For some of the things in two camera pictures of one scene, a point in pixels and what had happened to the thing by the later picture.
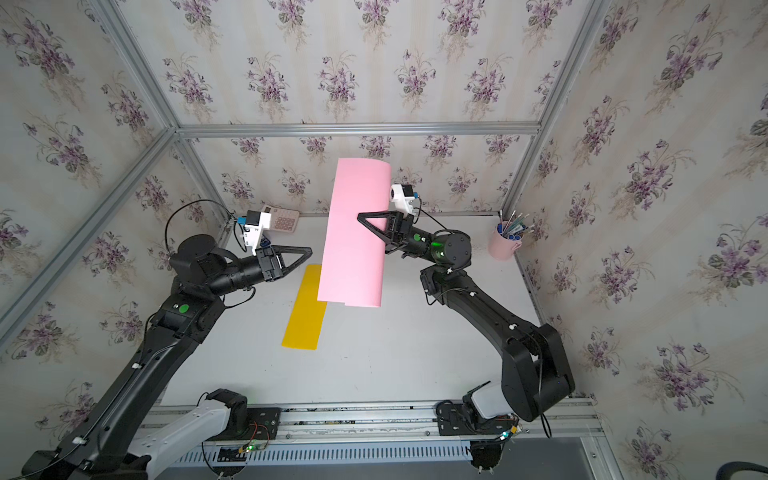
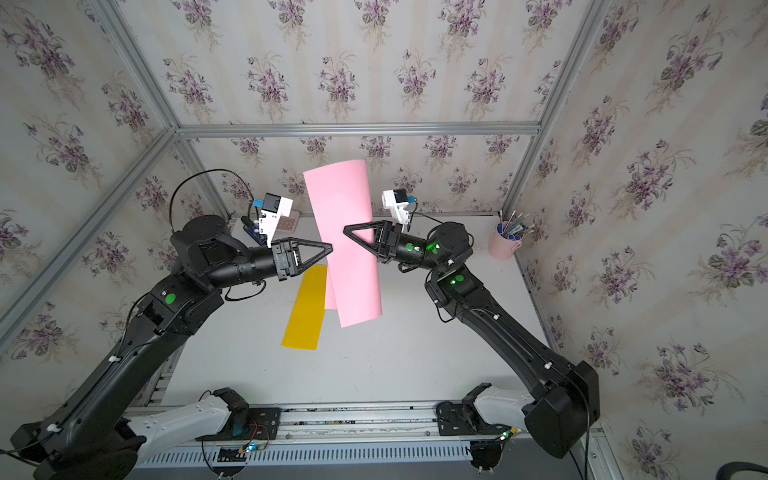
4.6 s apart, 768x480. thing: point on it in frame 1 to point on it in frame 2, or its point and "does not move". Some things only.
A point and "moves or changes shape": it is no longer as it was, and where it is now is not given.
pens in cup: x=514 y=227 does not move
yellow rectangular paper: x=308 y=314 does not move
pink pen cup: x=502 y=248 does not move
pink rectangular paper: x=353 y=267 moves or changes shape
